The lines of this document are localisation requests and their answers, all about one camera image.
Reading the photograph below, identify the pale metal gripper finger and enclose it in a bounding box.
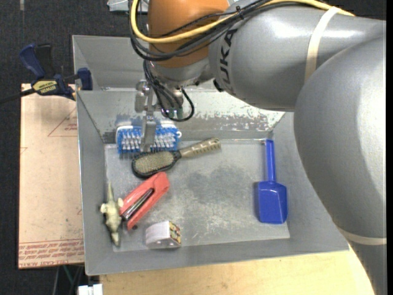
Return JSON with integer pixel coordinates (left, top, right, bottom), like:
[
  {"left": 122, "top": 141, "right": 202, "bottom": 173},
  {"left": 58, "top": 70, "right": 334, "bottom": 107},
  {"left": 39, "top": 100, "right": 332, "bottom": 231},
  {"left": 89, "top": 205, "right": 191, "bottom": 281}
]
[
  {"left": 139, "top": 115, "right": 148, "bottom": 152},
  {"left": 146, "top": 120, "right": 158, "bottom": 152}
]

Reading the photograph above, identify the blue and white scrub brush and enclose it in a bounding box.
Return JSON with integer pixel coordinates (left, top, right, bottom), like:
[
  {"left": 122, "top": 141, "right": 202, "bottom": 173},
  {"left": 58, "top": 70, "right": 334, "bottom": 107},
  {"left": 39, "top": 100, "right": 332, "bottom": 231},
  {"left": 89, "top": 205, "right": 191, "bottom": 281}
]
[{"left": 115, "top": 120, "right": 183, "bottom": 155}]

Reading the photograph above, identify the red stapler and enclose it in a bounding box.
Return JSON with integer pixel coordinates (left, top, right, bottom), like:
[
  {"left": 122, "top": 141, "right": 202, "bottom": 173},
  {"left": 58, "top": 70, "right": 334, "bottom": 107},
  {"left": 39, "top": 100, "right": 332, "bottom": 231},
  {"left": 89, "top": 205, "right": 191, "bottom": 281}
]
[{"left": 119, "top": 171, "right": 171, "bottom": 231}]

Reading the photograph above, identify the grey metal bin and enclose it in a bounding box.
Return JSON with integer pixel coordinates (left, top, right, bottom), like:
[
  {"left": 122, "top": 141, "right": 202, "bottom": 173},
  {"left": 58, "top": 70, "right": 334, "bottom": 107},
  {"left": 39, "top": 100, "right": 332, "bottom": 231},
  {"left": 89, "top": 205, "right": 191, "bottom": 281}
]
[{"left": 72, "top": 34, "right": 351, "bottom": 277}]

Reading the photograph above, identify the beige toy lizard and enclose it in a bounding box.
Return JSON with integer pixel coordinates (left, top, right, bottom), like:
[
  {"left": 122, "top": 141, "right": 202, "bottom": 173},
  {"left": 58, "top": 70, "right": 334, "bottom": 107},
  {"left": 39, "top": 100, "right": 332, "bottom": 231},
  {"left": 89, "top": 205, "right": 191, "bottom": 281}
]
[{"left": 99, "top": 181, "right": 125, "bottom": 247}]

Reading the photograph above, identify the white box with patterned end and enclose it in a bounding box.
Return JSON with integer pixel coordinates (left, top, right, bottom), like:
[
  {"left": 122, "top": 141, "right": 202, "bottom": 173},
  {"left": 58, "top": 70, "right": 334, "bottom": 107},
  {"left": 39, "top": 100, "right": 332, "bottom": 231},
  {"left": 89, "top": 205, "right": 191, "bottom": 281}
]
[{"left": 144, "top": 220, "right": 182, "bottom": 249}]

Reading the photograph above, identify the brown cardboard board red print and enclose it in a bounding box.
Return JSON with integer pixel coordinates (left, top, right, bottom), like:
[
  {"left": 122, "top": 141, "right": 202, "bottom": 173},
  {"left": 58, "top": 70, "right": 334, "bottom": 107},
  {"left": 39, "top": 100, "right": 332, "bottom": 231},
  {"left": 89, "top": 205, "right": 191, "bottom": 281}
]
[{"left": 18, "top": 83, "right": 85, "bottom": 270}]

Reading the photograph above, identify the blue plastic scoop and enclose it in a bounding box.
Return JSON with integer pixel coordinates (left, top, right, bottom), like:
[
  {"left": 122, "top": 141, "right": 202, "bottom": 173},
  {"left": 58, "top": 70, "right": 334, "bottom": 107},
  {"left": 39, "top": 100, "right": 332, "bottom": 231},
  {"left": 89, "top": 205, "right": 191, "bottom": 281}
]
[{"left": 253, "top": 138, "right": 289, "bottom": 225}]

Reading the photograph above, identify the black hairbrush with tan handle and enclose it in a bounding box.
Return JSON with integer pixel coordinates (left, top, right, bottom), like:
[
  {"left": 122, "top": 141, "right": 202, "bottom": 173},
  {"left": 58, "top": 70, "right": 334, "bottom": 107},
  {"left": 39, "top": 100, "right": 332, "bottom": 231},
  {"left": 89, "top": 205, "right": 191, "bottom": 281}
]
[{"left": 131, "top": 137, "right": 222, "bottom": 179}]

